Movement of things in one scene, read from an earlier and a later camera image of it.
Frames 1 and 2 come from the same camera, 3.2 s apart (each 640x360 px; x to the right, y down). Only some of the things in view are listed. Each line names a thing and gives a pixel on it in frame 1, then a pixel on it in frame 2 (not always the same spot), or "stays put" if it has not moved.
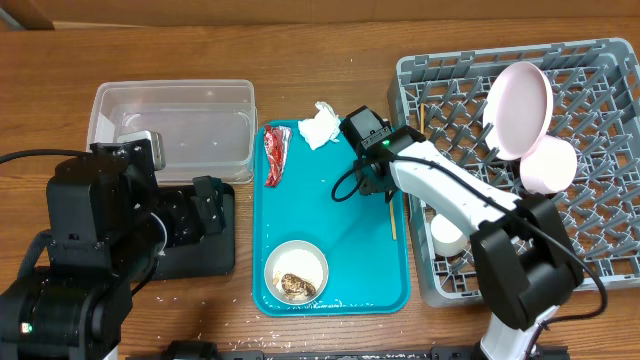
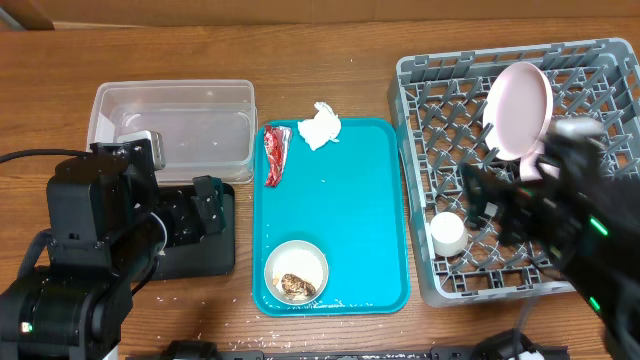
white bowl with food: (296, 272) stays put
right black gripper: (365, 185) → (481, 200)
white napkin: (322, 128) stays put
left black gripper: (209, 202) stays put
